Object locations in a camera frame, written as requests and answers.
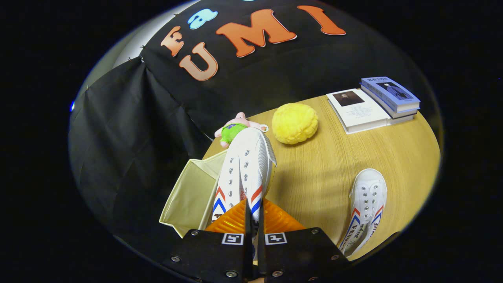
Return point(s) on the pink and green plush toy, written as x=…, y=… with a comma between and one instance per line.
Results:
x=232, y=131

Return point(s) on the yellow plush ball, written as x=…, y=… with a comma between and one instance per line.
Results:
x=294, y=124

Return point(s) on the white striped canvas shoe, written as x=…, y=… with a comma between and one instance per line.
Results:
x=247, y=165
x=367, y=196

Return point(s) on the white book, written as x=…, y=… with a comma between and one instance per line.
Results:
x=357, y=114

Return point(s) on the blue book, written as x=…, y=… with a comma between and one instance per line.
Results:
x=389, y=92

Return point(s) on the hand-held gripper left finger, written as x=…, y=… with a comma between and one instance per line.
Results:
x=248, y=224

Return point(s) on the brown fabric storage box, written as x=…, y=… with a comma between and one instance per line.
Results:
x=188, y=196

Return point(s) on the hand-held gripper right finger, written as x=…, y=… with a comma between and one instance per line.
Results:
x=294, y=251

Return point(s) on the black backdrop cloth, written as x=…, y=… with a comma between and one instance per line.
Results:
x=137, y=118

